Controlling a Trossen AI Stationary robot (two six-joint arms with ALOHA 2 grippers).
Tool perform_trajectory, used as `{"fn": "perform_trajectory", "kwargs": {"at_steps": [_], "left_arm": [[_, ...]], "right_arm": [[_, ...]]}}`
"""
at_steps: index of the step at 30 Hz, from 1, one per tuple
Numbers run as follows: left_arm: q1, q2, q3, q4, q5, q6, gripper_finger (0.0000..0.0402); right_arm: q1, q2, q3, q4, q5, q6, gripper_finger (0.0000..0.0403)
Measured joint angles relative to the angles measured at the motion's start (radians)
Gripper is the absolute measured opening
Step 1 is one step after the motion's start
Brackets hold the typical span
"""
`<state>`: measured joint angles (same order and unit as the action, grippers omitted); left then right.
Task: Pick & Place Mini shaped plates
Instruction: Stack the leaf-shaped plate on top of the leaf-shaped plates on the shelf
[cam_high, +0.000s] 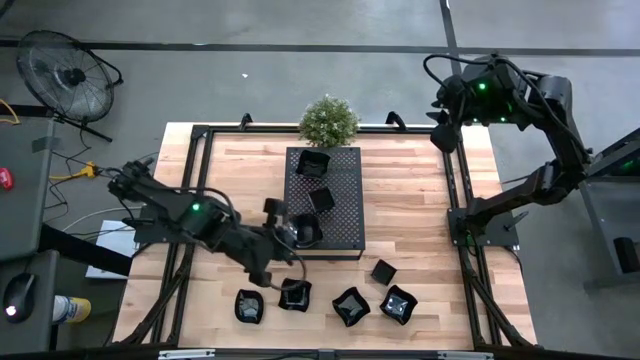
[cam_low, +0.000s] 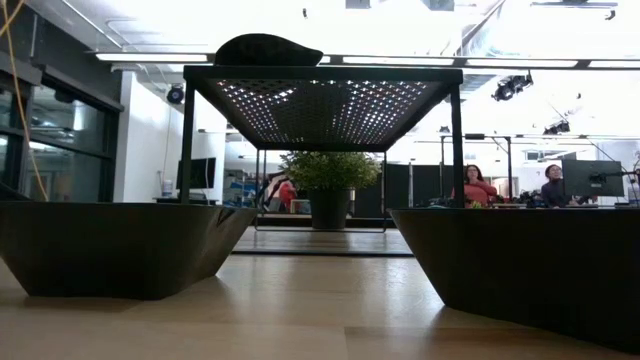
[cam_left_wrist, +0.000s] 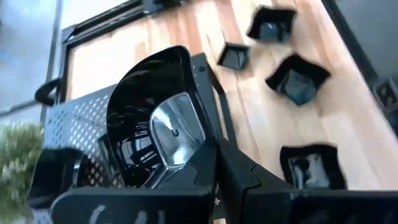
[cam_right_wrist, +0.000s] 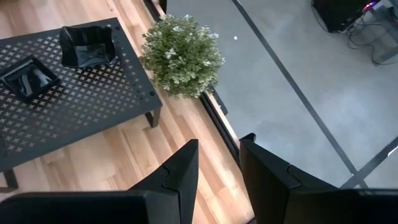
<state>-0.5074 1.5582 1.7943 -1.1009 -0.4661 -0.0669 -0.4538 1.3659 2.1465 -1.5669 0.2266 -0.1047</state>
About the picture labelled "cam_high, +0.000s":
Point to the white box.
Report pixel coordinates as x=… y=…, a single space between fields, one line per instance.
x=117 y=240

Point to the black computer mouse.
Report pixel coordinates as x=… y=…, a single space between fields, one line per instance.
x=19 y=295

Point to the black deep wavy square plate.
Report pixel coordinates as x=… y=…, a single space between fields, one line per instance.
x=312 y=164

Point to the potted green artificial plant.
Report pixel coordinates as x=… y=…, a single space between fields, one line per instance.
x=328 y=122

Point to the glossy black rounded square plate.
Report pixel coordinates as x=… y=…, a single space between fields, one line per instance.
x=249 y=306

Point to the black metal table frame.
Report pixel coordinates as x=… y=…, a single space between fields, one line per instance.
x=270 y=129

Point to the glossy black wavy square plate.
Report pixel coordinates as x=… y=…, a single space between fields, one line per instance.
x=351 y=306
x=398 y=304
x=295 y=297

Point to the white spray can yellow cap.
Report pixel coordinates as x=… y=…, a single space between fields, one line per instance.
x=70 y=309

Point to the black perforated metal riser shelf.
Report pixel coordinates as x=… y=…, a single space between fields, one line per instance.
x=350 y=160

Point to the grey side desk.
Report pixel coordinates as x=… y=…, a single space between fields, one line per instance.
x=45 y=280
x=25 y=210

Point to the black floor fan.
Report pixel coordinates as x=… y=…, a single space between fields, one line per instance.
x=74 y=76

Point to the black box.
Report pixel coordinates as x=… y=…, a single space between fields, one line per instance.
x=626 y=255

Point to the black table clamp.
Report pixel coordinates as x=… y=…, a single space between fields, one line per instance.
x=396 y=120
x=245 y=120

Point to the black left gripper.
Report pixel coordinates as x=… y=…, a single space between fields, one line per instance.
x=270 y=250

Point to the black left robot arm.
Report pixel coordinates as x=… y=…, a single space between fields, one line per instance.
x=165 y=200

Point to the red button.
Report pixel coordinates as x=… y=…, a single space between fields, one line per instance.
x=5 y=179

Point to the black rounded pointed-corner plate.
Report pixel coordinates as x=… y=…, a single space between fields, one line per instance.
x=309 y=231

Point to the grey metal equipment stand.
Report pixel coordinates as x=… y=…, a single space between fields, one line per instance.
x=600 y=220

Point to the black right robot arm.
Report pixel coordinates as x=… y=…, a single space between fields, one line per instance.
x=560 y=130

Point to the silver aluminium bracket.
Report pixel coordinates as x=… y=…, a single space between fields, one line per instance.
x=186 y=354
x=465 y=355

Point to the small black square plate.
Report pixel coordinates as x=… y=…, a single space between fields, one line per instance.
x=321 y=199
x=383 y=272

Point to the black metal beam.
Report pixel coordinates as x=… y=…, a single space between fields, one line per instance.
x=85 y=250

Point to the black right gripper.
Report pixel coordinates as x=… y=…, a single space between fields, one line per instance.
x=457 y=107

